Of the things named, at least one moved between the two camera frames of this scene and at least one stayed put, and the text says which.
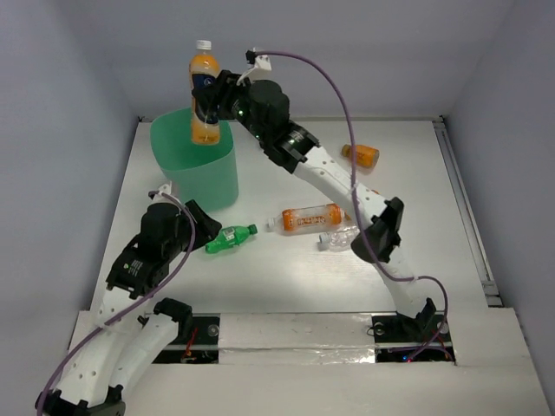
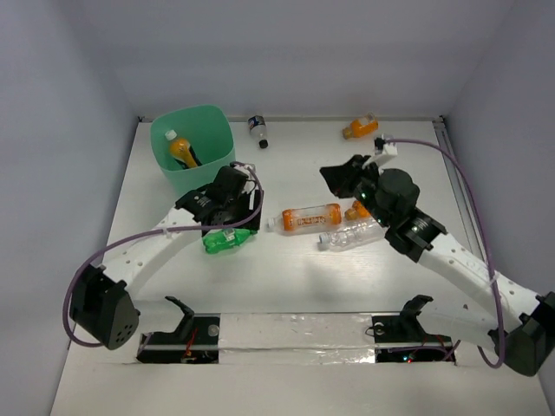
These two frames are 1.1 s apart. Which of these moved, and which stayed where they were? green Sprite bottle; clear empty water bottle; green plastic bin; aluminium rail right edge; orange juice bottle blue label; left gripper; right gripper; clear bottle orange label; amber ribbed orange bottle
Moved: left gripper; amber ribbed orange bottle; orange juice bottle blue label; right gripper
Stayed: green plastic bin; aluminium rail right edge; clear bottle orange label; clear empty water bottle; green Sprite bottle
